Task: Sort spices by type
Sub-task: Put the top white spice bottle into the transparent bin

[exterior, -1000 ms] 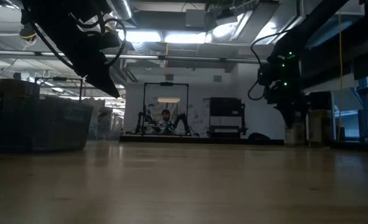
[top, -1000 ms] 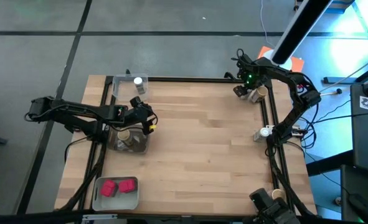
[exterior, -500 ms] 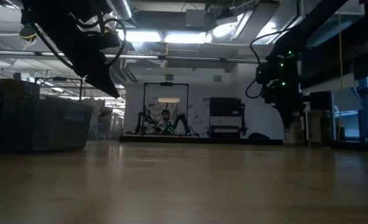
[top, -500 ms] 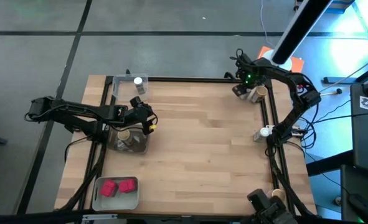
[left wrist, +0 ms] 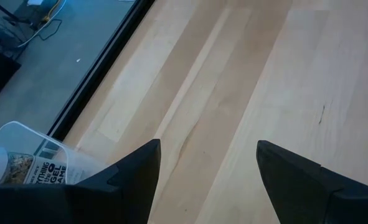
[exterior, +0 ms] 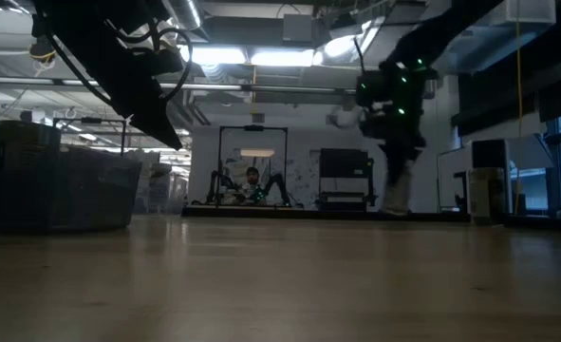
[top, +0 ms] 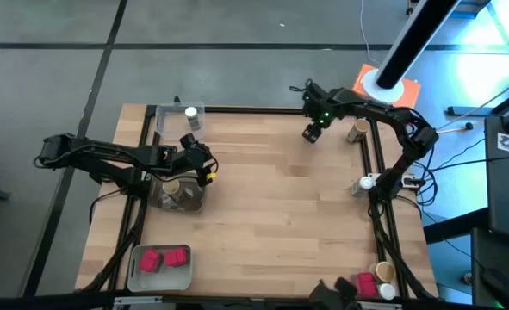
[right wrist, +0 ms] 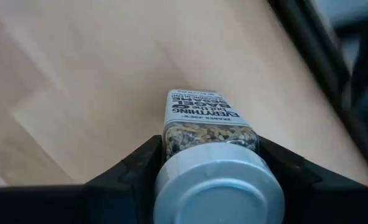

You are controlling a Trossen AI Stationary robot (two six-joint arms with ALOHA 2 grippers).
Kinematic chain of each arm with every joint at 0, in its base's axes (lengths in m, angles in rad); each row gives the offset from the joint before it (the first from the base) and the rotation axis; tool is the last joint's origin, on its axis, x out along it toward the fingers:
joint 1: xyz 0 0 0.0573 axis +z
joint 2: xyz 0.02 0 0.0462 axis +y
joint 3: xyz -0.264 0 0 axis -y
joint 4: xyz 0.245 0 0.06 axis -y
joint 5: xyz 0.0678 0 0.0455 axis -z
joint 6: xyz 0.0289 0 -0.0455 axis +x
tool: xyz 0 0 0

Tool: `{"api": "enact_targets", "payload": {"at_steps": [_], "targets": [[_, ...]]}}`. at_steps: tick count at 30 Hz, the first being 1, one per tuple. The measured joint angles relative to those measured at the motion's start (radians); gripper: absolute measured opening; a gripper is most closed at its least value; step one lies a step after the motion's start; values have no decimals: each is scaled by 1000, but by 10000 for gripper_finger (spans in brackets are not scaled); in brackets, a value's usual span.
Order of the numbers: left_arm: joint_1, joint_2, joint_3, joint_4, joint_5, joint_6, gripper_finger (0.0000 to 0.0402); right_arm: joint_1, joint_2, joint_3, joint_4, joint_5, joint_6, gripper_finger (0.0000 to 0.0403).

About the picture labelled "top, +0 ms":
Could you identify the black rounded device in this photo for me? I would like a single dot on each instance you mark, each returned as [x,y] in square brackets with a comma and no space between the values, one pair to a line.
[499,282]

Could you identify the pink block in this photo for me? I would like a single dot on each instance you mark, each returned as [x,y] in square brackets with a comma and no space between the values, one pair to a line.
[367,284]

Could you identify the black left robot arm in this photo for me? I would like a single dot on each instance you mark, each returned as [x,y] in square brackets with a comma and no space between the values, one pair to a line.
[107,150]

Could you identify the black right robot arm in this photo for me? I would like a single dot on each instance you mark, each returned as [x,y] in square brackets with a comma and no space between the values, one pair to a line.
[392,114]

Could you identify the clear plastic bin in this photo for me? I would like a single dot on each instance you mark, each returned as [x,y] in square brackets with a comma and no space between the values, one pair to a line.
[168,125]

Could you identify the orange box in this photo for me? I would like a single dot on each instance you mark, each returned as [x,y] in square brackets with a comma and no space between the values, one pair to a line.
[409,92]

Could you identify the cups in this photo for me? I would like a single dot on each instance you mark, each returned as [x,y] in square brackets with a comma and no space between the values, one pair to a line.
[384,271]

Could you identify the white-lid spice jar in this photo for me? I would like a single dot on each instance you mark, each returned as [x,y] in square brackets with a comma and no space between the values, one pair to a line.
[190,112]
[365,184]
[386,291]

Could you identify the smoky brown plastic bin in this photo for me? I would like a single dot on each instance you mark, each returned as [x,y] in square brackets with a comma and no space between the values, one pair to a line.
[194,202]

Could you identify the silver beam bracket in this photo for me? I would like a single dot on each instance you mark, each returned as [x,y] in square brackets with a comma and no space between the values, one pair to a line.
[379,305]
[138,300]

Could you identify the black desk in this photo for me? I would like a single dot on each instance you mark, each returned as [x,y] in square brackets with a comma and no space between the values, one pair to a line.
[508,194]

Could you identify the beige rod with black knob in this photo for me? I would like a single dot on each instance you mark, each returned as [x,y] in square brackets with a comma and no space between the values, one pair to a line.
[468,126]

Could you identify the black pole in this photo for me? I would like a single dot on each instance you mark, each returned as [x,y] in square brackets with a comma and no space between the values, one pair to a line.
[413,39]

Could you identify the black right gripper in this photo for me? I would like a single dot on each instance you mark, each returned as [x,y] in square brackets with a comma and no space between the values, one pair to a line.
[320,107]

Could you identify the black stand foot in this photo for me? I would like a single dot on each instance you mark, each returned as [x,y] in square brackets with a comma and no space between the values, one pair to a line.
[465,111]

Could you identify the grey plastic bin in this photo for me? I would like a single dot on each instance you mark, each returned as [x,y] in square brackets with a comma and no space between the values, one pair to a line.
[159,282]

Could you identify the black aluminium table frame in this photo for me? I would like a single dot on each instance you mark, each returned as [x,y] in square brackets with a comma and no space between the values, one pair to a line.
[258,110]

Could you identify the black crossbeam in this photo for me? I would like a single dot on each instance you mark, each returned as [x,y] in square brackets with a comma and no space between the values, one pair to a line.
[43,303]

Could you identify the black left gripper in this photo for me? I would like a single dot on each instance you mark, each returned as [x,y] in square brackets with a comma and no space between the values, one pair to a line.
[198,159]

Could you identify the white round disc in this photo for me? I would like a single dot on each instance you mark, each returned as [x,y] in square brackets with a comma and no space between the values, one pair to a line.
[381,95]

